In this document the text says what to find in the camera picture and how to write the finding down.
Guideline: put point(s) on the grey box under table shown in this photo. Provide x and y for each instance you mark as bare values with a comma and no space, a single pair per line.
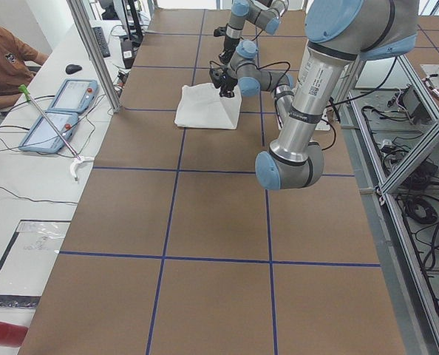
416,111

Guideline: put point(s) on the seated person brown shirt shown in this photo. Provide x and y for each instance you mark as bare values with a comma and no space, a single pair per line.
14,54

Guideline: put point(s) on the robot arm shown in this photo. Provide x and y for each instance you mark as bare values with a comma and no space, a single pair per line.
243,11
338,33

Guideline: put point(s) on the red fire extinguisher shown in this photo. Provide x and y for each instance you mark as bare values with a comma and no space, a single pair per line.
12,335

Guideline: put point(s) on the upper blue teach pendant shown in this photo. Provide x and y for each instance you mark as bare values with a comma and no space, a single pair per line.
74,95

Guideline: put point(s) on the black computer mouse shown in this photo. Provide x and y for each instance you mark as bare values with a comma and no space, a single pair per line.
72,69

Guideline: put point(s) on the blue teach pendant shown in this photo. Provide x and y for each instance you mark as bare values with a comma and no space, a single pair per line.
74,95
41,137

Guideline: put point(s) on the green handled reacher stick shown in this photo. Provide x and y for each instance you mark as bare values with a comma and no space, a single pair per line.
77,158

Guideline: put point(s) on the white printed t-shirt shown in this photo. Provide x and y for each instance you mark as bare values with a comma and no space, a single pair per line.
201,106

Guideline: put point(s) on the aluminium frame post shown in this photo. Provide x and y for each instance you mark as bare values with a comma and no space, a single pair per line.
84,28

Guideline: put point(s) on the lower blue teach pendant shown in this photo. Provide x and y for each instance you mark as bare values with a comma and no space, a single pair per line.
41,137

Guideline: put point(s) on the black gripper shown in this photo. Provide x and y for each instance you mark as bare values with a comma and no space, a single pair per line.
227,83
227,46

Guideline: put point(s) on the clear plastic bag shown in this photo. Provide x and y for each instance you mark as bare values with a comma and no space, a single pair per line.
27,261

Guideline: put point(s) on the black keyboard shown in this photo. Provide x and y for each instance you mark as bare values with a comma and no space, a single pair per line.
101,41

